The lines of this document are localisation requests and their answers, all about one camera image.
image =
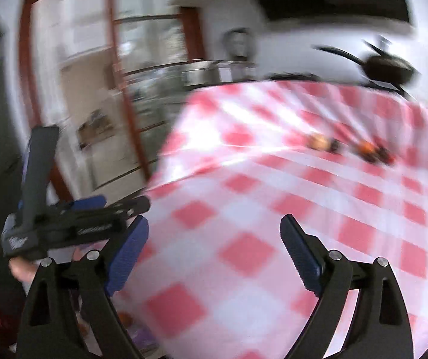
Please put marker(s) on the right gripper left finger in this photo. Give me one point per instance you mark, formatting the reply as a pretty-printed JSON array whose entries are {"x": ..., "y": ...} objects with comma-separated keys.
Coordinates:
[{"x": 49, "y": 323}]

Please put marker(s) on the red white checkered tablecloth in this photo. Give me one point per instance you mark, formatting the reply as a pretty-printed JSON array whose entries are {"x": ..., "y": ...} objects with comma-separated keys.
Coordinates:
[{"x": 215, "y": 279}]

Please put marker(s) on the orange tangerine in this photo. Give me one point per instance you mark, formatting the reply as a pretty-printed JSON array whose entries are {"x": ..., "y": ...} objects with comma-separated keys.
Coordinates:
[{"x": 366, "y": 149}]

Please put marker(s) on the left hand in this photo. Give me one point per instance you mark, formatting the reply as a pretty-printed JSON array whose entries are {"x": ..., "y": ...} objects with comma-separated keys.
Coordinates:
[{"x": 23, "y": 270}]

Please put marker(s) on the black frying pan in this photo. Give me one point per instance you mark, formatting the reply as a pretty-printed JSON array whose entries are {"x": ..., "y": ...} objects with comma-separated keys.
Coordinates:
[{"x": 380, "y": 67}]

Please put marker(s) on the yellow striped round fruit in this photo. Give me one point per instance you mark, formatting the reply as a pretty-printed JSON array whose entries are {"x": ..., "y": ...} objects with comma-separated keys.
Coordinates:
[{"x": 318, "y": 142}]

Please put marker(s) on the dark purple passion fruit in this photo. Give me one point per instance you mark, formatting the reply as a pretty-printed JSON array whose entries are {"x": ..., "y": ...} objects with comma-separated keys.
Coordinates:
[{"x": 334, "y": 146}]

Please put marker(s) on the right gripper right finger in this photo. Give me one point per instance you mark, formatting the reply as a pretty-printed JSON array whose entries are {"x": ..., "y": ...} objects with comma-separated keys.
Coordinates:
[{"x": 379, "y": 328}]

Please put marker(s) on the dark mottled passion fruit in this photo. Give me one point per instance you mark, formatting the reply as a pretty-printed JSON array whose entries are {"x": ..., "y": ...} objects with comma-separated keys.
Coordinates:
[{"x": 380, "y": 154}]

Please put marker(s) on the round steel appliance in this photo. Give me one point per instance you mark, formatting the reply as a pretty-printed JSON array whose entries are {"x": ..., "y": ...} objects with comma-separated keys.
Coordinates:
[{"x": 239, "y": 44}]

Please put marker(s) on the red wooden door frame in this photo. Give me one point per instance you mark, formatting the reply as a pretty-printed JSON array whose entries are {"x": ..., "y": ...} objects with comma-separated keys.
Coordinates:
[{"x": 192, "y": 24}]

